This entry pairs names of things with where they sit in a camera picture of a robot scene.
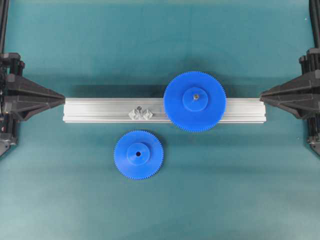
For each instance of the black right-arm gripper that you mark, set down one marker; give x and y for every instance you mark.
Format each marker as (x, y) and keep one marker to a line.
(305, 84)

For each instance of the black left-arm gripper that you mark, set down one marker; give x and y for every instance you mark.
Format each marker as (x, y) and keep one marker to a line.
(12, 111)

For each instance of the small blue gear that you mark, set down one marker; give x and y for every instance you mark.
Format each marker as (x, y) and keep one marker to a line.
(138, 155)

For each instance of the large blue gear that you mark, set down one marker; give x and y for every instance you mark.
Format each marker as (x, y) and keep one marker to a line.
(194, 101)

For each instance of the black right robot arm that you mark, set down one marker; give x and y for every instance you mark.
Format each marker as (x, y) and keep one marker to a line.
(301, 95)

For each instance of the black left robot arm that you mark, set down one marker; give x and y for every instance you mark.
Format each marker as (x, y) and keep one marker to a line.
(20, 98)

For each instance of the aluminium extrusion rail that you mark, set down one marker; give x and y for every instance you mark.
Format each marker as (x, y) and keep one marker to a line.
(115, 110)

